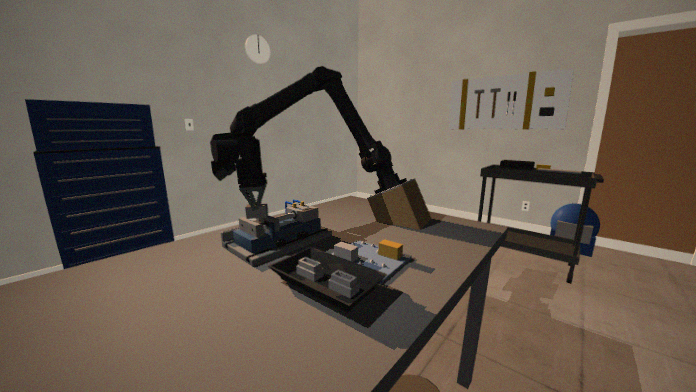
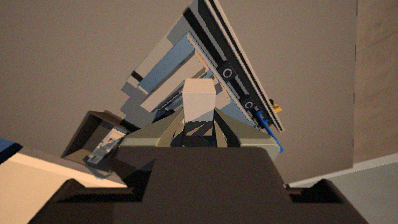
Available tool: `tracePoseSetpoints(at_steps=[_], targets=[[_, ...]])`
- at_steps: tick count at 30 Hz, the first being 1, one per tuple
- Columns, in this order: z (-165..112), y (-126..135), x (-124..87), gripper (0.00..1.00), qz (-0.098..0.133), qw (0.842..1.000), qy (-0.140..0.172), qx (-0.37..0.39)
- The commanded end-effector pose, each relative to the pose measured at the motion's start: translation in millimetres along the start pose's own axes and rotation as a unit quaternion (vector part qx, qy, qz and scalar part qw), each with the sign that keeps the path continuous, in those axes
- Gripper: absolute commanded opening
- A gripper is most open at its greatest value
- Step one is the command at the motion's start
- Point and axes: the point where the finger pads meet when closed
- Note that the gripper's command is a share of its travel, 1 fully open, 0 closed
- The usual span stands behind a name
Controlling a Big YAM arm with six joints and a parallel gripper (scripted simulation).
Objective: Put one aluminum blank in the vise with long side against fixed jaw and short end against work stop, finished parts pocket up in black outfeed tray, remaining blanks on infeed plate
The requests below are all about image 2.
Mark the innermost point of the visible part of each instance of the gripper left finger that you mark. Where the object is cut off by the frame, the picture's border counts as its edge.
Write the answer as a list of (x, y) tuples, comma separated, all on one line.
[(159, 133)]

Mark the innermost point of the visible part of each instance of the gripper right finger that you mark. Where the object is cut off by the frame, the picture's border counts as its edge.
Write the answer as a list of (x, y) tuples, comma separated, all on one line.
[(239, 134)]

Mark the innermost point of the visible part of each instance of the grey block with pocket in top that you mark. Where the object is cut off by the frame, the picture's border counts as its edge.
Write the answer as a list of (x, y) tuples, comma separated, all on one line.
[(100, 151), (113, 137)]

